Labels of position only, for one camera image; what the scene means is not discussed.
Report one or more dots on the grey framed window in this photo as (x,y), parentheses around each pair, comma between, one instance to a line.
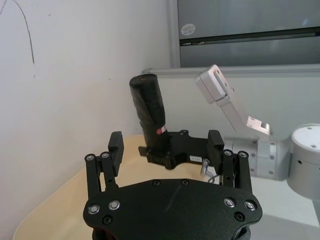
(245,32)

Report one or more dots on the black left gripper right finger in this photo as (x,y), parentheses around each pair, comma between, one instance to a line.
(215,150)

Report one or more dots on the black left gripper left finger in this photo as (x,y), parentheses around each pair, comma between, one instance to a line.
(115,152)

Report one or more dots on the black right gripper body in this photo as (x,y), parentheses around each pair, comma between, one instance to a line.
(183,150)

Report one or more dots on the round sticker on window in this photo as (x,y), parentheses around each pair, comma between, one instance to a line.
(188,29)

